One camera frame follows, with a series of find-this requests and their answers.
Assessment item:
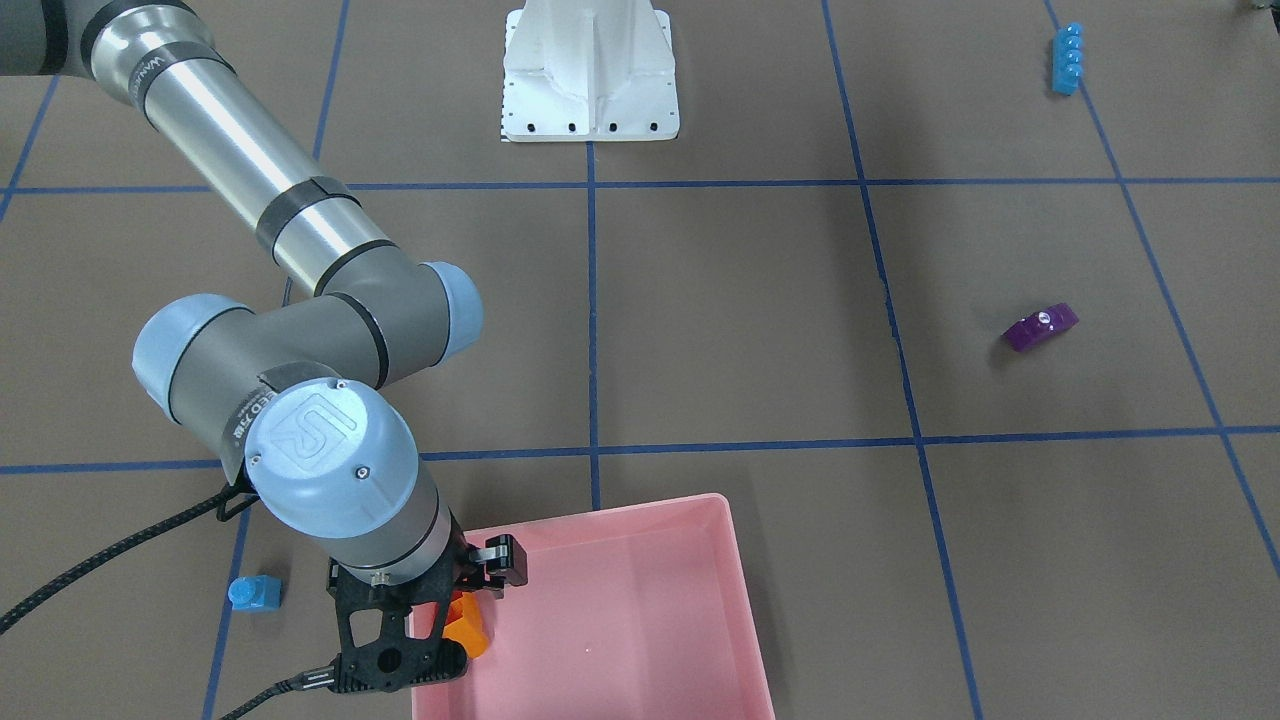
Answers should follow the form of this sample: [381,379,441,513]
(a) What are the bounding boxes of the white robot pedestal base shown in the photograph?
[500,1,681,143]

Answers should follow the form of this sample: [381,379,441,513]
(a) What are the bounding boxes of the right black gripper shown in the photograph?
[328,510,529,641]

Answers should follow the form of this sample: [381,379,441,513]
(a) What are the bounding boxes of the pink plastic box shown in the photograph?
[411,493,774,719]

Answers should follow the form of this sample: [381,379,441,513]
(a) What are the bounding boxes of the orange block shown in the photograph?
[443,591,492,660]

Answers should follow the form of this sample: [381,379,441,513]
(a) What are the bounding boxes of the small blue block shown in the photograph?
[227,575,283,612]

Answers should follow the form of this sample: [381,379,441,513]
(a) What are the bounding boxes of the black braided cable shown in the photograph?
[0,486,262,720]

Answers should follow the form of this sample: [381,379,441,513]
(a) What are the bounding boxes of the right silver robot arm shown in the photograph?
[3,1,529,628]

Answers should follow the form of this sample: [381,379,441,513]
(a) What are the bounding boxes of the purple block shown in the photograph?
[1001,304,1080,354]

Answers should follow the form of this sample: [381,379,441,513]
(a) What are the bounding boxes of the long blue block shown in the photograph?
[1050,22,1084,97]

